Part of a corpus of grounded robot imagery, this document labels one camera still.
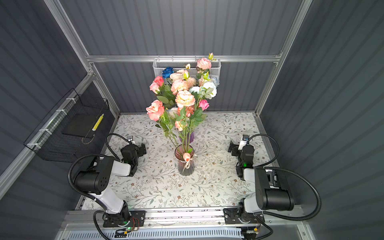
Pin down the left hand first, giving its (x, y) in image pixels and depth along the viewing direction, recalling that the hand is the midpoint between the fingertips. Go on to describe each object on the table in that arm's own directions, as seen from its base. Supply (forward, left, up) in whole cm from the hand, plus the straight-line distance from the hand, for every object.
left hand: (133, 145), depth 96 cm
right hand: (-6, -68, +6) cm, 69 cm away
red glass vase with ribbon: (-21, -34, +7) cm, 40 cm away
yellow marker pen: (0, +12, +23) cm, 26 cm away
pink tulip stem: (-23, -35, +24) cm, 48 cm away
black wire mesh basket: (-8, +25, +23) cm, 35 cm away
